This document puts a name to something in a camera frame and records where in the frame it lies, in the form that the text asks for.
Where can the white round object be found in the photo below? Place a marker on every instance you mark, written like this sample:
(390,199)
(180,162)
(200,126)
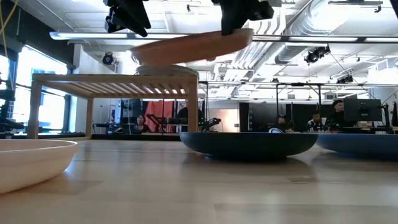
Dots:
(276,130)

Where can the blue plate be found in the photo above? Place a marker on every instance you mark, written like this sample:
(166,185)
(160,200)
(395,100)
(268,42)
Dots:
(357,144)

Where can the cream plate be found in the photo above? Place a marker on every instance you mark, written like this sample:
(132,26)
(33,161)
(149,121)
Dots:
(31,165)

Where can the black computer monitor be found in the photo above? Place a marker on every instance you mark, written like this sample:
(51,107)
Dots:
(362,110)

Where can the peach orange plate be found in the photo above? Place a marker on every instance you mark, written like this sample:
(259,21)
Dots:
(186,48)

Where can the black ceiling lamp cluster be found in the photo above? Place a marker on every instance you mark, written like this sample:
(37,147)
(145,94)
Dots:
(317,54)

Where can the background black robot arm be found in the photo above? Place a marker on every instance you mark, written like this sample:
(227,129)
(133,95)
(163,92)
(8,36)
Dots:
(211,123)
(157,119)

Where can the person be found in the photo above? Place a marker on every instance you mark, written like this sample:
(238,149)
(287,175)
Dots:
(141,124)
(316,123)
(183,113)
(281,123)
(337,113)

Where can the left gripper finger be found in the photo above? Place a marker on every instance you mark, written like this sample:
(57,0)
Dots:
(112,24)
(136,21)

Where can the small black ceiling lamps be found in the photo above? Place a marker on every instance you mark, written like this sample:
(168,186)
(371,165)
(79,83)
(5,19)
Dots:
(345,79)

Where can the black metal rig frame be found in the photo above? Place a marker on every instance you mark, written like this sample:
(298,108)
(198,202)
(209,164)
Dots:
(298,84)

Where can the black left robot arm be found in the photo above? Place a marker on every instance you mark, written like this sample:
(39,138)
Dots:
(7,95)

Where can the dark teal plate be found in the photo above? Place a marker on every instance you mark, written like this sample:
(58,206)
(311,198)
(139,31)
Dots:
(248,144)

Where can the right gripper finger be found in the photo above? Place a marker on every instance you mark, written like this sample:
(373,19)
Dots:
(231,21)

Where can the red cloth panel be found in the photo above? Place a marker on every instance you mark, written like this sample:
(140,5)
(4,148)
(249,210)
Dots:
(158,110)

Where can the light wooden slatted shelf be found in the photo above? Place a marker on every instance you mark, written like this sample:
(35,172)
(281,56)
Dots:
(112,79)

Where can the black ceiling spot lamp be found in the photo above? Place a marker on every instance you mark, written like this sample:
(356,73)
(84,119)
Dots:
(108,59)

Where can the black partition panel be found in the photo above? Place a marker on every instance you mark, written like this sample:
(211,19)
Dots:
(258,116)

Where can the long ceiling light strip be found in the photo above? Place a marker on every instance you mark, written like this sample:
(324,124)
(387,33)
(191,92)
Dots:
(93,35)

